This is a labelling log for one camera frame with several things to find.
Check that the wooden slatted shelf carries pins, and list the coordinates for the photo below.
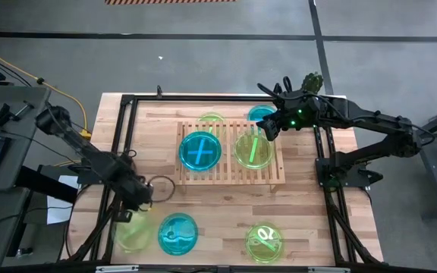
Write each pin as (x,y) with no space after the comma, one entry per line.
(228,174)

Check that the white paper sheet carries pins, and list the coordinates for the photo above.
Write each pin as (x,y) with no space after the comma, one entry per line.
(60,210)

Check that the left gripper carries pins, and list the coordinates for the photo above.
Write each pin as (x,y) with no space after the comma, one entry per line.
(138,193)

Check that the blue plate with wavy mark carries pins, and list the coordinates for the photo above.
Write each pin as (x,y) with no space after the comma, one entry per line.
(178,234)

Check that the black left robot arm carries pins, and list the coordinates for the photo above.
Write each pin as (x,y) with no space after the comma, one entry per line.
(85,151)

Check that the black aluminium table frame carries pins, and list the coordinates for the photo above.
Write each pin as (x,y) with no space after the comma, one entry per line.
(127,113)

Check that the green translucent plastic plate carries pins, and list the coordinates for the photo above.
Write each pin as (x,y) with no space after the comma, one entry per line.
(133,235)
(211,117)

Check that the green plate with stripe mark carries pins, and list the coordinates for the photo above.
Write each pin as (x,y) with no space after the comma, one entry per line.
(253,151)

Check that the gray desk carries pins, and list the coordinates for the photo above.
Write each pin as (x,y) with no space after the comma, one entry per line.
(10,110)

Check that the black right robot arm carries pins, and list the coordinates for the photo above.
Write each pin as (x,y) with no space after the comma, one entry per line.
(374,121)

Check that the green plate with percent mark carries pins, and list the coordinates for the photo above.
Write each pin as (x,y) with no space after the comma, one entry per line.
(264,242)

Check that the green cactus plant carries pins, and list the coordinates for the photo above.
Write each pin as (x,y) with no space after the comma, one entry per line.
(312,81)

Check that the blue plate with cross mark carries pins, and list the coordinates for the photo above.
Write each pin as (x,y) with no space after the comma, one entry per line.
(200,151)

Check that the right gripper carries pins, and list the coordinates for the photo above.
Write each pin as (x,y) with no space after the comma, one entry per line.
(298,112)

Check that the blue translucent plastic plate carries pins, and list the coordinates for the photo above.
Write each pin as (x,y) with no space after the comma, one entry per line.
(258,113)

